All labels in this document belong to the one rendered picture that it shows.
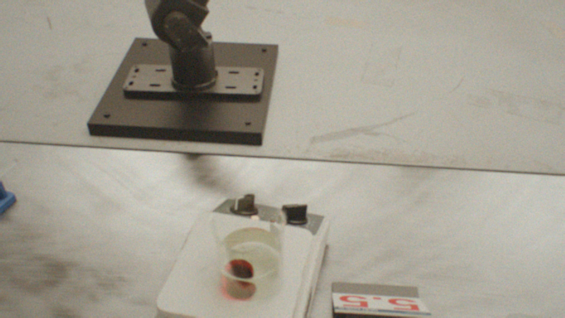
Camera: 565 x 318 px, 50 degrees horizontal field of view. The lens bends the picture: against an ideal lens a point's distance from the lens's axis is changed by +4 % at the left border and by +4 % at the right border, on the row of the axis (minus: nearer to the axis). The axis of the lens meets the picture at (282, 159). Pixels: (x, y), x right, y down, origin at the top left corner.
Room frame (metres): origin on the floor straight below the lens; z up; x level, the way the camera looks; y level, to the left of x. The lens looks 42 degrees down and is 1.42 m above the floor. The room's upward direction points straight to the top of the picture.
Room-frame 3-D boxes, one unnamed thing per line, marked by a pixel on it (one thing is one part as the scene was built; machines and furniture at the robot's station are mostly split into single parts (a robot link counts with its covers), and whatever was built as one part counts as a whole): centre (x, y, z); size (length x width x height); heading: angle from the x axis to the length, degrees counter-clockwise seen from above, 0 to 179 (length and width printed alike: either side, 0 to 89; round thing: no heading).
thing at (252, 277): (0.33, 0.03, 1.03); 0.07 x 0.06 x 0.08; 172
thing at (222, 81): (0.74, 0.13, 0.96); 0.20 x 0.07 x 0.08; 87
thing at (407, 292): (0.36, -0.10, 0.92); 0.09 x 0.06 x 0.04; 87
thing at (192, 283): (0.34, 0.04, 0.98); 0.12 x 0.12 x 0.01; 76
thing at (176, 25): (0.73, 0.14, 1.02); 0.09 x 0.06 x 0.06; 17
